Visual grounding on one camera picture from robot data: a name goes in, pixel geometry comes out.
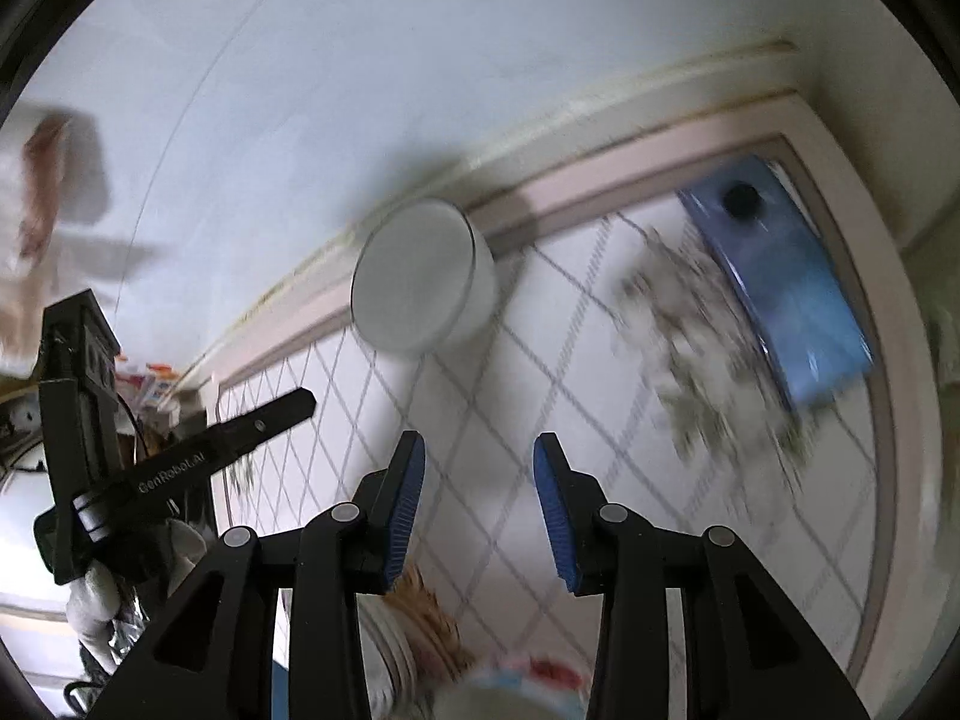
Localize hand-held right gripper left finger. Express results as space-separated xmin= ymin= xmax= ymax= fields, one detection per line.
xmin=82 ymin=431 xmax=426 ymax=720

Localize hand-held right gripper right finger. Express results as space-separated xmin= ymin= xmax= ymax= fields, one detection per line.
xmin=532 ymin=433 xmax=875 ymax=720

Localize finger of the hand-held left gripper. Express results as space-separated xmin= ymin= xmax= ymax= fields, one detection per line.
xmin=214 ymin=388 xmax=316 ymax=466

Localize plain white bowl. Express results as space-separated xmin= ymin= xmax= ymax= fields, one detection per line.
xmin=351 ymin=198 xmax=497 ymax=358

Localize person's left hand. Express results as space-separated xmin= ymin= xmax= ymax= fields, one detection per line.
xmin=66 ymin=517 xmax=211 ymax=661

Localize printed floral tablecloth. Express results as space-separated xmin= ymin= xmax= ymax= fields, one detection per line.
xmin=210 ymin=135 xmax=901 ymax=720

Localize blue smartphone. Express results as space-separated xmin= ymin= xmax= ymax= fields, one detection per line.
xmin=677 ymin=156 xmax=878 ymax=407

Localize colourful wall stickers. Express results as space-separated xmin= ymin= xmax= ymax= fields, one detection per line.
xmin=112 ymin=358 xmax=185 ymax=410

